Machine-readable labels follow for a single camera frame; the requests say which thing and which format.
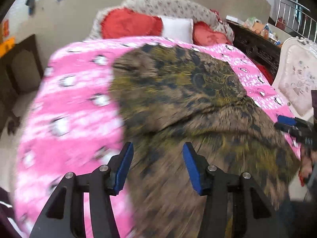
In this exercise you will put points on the dark carved wooden cabinet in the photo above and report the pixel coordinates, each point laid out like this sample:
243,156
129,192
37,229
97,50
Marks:
257,47

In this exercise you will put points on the white upholstered chair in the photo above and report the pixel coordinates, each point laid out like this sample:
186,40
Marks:
296,79

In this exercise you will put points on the small red pillow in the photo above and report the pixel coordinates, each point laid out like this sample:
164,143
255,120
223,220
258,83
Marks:
210,35

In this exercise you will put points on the person's right hand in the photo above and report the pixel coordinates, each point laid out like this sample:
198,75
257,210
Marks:
307,163

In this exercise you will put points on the large red pillow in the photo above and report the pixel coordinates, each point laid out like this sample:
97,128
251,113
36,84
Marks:
131,26

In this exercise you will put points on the metal stair railing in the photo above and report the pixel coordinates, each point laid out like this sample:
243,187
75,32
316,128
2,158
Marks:
294,14

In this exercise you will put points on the clutter on cabinet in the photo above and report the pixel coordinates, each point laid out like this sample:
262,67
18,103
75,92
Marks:
262,28

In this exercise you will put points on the floral upholstered headboard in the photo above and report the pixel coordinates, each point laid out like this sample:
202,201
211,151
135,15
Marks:
161,10

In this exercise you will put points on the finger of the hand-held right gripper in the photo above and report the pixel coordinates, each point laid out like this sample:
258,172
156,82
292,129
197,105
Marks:
287,121

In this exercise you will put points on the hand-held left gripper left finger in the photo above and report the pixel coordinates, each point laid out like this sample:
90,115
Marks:
123,168

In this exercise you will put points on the pink printed blanket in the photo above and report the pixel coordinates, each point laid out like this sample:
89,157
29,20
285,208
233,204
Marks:
74,119

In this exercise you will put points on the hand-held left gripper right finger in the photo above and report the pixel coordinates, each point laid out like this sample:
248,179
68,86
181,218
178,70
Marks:
192,168

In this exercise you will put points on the dark wooden nightstand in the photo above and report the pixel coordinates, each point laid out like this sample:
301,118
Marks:
19,64

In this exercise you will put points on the brown patterned garment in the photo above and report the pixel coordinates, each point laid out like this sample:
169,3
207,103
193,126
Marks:
198,129

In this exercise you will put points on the white pillow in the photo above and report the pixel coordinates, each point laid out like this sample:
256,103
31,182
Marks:
177,29

